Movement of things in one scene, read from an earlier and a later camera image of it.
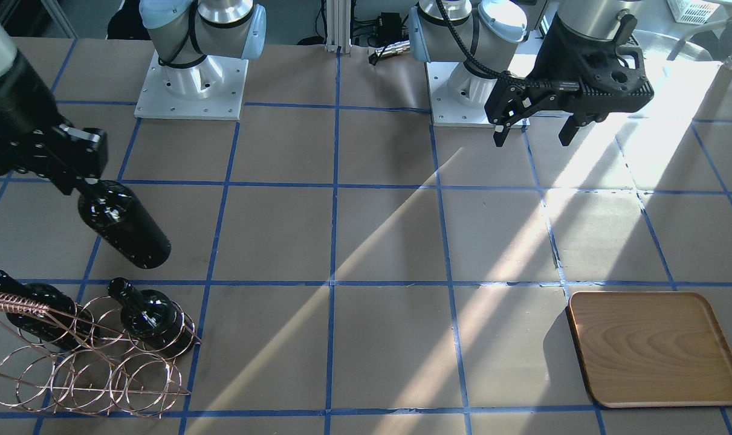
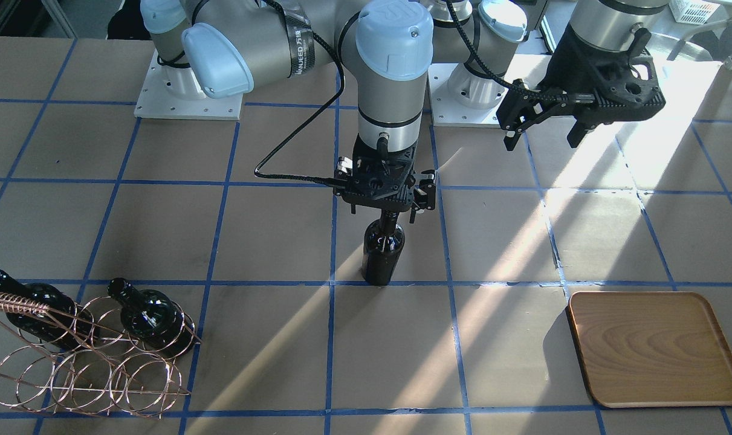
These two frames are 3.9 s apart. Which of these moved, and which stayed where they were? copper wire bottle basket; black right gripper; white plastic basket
Moved: black right gripper
Stayed: white plastic basket; copper wire bottle basket
